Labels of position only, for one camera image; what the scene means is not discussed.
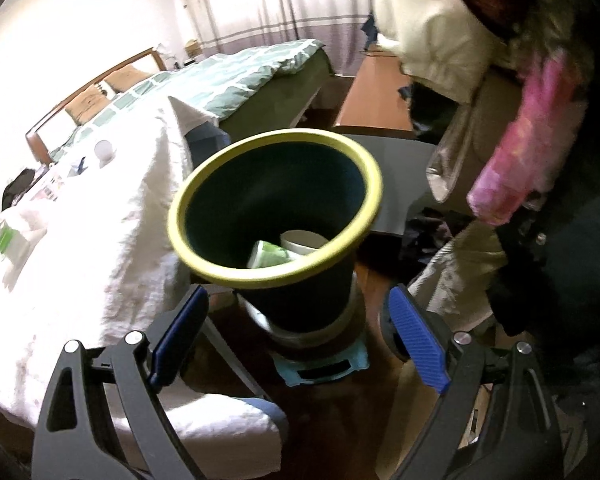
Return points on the small cardboard box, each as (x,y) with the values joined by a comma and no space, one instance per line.
(193,48)

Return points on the dark clothes pile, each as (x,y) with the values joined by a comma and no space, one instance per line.
(19,187)

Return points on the cream puffer jacket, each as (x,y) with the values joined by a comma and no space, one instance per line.
(430,25)

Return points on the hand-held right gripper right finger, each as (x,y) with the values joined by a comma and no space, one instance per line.
(420,340)

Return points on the plain brown pillow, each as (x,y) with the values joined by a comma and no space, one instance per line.
(127,78)

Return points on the light blue plastic stool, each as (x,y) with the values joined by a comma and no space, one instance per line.
(285,372)

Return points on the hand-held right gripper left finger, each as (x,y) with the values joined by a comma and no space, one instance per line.
(177,340)

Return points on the green plaid blanket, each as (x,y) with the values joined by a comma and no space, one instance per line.
(230,80)

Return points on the pink and white curtain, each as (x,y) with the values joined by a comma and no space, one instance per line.
(200,5)
(310,5)

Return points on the dark navy coat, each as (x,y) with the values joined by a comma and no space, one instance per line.
(570,260)

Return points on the beige hanging garment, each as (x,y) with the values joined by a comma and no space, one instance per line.
(460,150)

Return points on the green plastic cup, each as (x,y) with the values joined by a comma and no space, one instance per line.
(267,256)

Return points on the pink floral garment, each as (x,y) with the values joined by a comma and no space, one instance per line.
(525,140)

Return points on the white paper cup pink print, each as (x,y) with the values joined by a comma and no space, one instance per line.
(305,242)

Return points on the wooden bed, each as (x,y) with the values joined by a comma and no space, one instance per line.
(310,90)

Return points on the dark bin yellow-green rim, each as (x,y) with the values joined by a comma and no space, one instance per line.
(260,185)

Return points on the dark clothes on floor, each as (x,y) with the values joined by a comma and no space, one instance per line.
(430,235)

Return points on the brown pillow with face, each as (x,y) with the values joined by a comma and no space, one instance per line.
(87,104)

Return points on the grey furniture panel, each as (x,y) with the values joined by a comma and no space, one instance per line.
(395,175)

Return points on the green and white carton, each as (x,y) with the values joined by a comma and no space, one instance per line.
(3,240)

